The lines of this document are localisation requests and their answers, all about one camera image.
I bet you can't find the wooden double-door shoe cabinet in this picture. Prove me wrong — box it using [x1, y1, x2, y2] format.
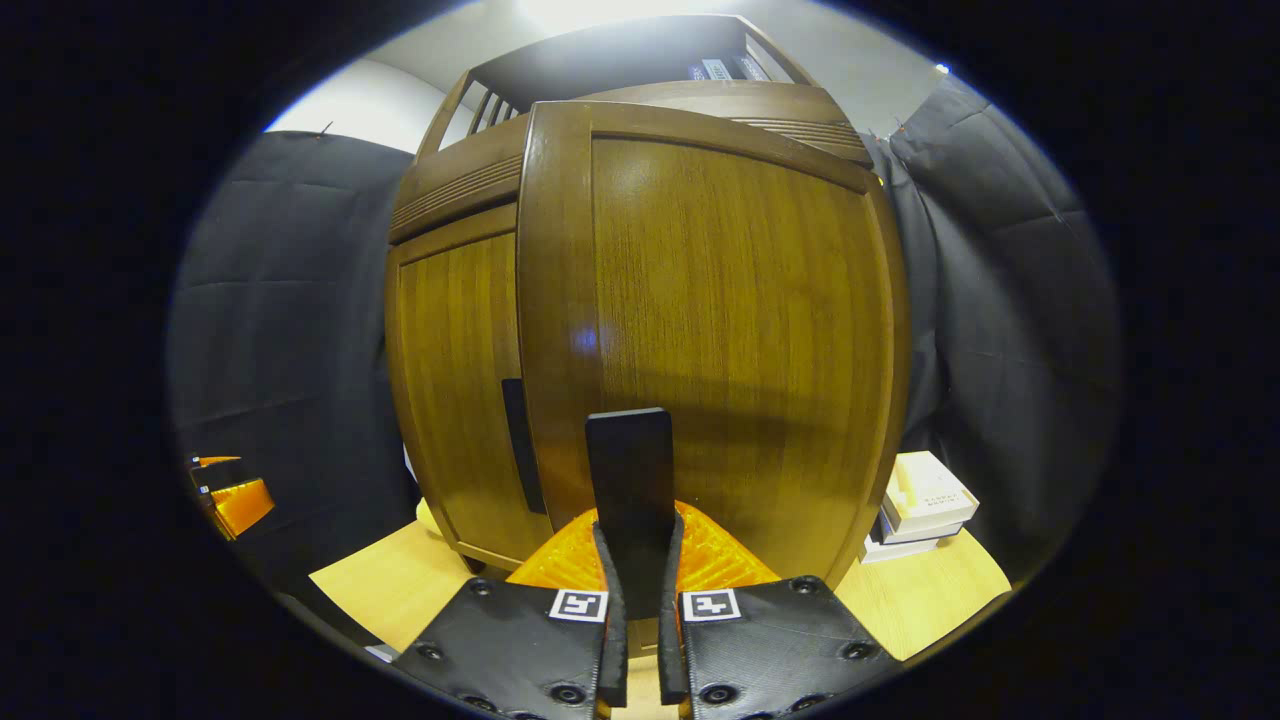
[385, 12, 911, 601]

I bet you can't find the white cardboard box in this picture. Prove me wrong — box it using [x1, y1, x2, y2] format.
[882, 450, 981, 533]

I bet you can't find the black backdrop cloth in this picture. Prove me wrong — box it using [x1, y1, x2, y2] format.
[165, 75, 1121, 591]

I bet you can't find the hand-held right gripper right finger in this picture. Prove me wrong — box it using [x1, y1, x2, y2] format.
[657, 505, 901, 720]

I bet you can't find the wooden shoe cabinet door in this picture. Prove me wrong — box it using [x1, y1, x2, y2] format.
[385, 205, 551, 571]
[515, 100, 911, 591]

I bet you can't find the white flat box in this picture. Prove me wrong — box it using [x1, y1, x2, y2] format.
[860, 515, 966, 564]

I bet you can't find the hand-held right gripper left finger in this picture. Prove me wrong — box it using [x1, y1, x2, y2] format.
[390, 520, 629, 720]

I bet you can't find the black door handle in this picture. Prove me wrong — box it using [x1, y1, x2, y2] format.
[500, 378, 548, 516]
[585, 407, 676, 621]

